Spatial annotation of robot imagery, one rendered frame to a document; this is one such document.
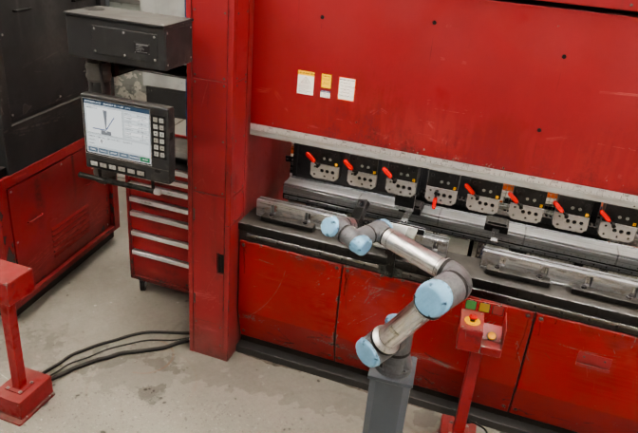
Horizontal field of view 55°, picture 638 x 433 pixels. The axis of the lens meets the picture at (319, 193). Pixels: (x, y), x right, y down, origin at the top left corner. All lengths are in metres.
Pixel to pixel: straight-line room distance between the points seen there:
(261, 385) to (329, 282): 0.73
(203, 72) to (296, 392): 1.79
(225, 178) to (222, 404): 1.22
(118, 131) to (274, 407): 1.66
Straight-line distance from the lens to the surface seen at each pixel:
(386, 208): 3.44
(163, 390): 3.62
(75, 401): 3.64
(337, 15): 2.97
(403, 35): 2.90
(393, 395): 2.60
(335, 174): 3.15
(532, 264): 3.19
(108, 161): 3.04
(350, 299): 3.33
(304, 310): 3.47
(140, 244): 4.16
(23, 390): 3.58
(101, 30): 2.90
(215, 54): 3.01
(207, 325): 3.68
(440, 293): 2.05
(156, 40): 2.75
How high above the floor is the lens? 2.41
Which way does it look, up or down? 24 degrees down
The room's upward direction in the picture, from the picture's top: 5 degrees clockwise
